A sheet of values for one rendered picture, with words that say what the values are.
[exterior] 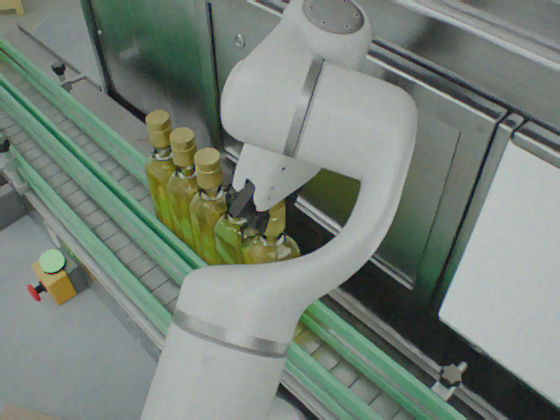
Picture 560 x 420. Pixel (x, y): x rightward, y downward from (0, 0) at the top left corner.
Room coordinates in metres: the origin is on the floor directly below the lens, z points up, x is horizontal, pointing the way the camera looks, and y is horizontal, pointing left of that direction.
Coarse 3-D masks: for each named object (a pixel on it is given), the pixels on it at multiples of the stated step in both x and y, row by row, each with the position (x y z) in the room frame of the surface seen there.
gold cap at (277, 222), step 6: (276, 204) 0.43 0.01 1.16; (282, 204) 0.43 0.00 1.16; (270, 210) 0.42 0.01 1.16; (276, 210) 0.42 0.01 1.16; (282, 210) 0.43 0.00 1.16; (270, 216) 0.42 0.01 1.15; (276, 216) 0.42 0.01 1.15; (282, 216) 0.43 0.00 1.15; (270, 222) 0.42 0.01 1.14; (276, 222) 0.42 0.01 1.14; (282, 222) 0.43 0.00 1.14; (270, 228) 0.42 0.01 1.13; (276, 228) 0.42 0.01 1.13; (282, 228) 0.43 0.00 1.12; (270, 234) 0.42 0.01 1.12; (276, 234) 0.42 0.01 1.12
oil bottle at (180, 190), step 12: (168, 180) 0.56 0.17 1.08; (180, 180) 0.55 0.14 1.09; (192, 180) 0.55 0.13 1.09; (168, 192) 0.56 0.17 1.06; (180, 192) 0.53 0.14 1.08; (192, 192) 0.53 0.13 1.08; (180, 204) 0.54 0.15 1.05; (180, 216) 0.54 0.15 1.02; (180, 228) 0.55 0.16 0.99; (192, 228) 0.53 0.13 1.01; (180, 240) 0.55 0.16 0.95; (192, 240) 0.53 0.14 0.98
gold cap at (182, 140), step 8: (184, 128) 0.58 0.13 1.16; (176, 136) 0.56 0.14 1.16; (184, 136) 0.56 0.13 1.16; (192, 136) 0.56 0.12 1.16; (176, 144) 0.55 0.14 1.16; (184, 144) 0.55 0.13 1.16; (192, 144) 0.55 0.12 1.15; (176, 152) 0.55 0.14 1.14; (184, 152) 0.55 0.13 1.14; (192, 152) 0.55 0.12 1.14; (176, 160) 0.55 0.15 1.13; (184, 160) 0.55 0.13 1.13; (192, 160) 0.55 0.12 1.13
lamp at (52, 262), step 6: (48, 252) 0.60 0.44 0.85; (54, 252) 0.60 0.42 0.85; (42, 258) 0.59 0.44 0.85; (48, 258) 0.58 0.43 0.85; (54, 258) 0.59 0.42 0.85; (60, 258) 0.59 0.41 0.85; (42, 264) 0.57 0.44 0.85; (48, 264) 0.57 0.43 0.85; (54, 264) 0.58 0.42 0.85; (60, 264) 0.58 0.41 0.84; (48, 270) 0.57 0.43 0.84; (54, 270) 0.57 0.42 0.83; (60, 270) 0.58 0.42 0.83
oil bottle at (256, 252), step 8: (256, 240) 0.44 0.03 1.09; (288, 240) 0.44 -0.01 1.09; (248, 248) 0.43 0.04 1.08; (256, 248) 0.43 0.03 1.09; (264, 248) 0.42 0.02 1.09; (272, 248) 0.42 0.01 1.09; (280, 248) 0.42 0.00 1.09; (288, 248) 0.43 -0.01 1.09; (296, 248) 0.43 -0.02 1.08; (248, 256) 0.43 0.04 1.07; (256, 256) 0.42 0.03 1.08; (264, 256) 0.41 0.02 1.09; (272, 256) 0.41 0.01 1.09; (280, 256) 0.42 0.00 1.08; (288, 256) 0.42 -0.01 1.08; (296, 256) 0.43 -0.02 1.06; (248, 264) 0.43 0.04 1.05; (256, 264) 0.42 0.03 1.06
